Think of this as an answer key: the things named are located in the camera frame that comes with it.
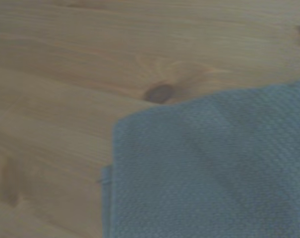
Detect grey-green towel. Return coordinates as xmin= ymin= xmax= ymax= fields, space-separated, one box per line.
xmin=97 ymin=77 xmax=300 ymax=238

